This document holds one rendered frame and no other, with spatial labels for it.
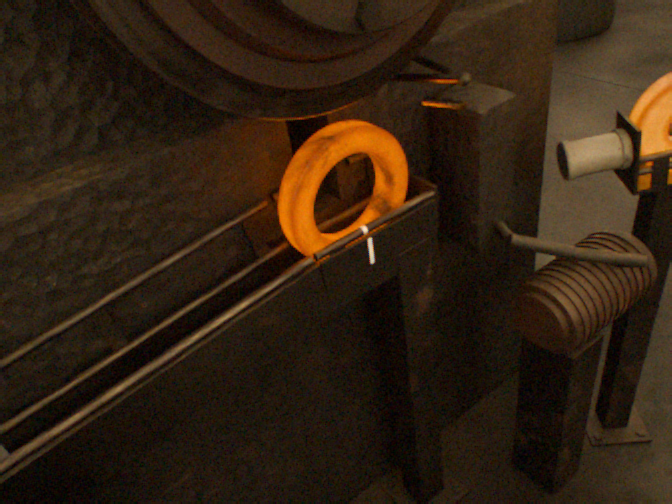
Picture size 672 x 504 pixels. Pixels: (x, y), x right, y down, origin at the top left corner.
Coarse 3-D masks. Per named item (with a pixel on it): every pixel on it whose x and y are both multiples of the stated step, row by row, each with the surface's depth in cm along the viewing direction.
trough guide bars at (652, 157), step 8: (656, 152) 84; (664, 152) 83; (640, 160) 84; (648, 160) 84; (656, 160) 83; (664, 160) 83; (640, 168) 85; (648, 168) 85; (656, 168) 84; (664, 168) 84; (656, 176) 85; (664, 176) 85; (656, 184) 86; (664, 184) 86
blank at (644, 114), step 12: (660, 84) 81; (648, 96) 82; (660, 96) 80; (636, 108) 83; (648, 108) 81; (660, 108) 81; (636, 120) 83; (648, 120) 82; (660, 120) 82; (648, 132) 83; (660, 132) 83; (648, 144) 84; (660, 144) 84
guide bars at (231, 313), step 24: (432, 192) 78; (384, 216) 74; (336, 240) 72; (264, 288) 68; (240, 312) 67; (192, 336) 65; (168, 360) 64; (120, 384) 62; (96, 408) 61; (48, 432) 60; (24, 456) 59
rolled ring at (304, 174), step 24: (312, 144) 67; (336, 144) 66; (360, 144) 69; (384, 144) 71; (288, 168) 67; (312, 168) 66; (384, 168) 74; (288, 192) 67; (312, 192) 67; (384, 192) 76; (288, 216) 68; (312, 216) 69; (360, 216) 78; (288, 240) 72; (312, 240) 71
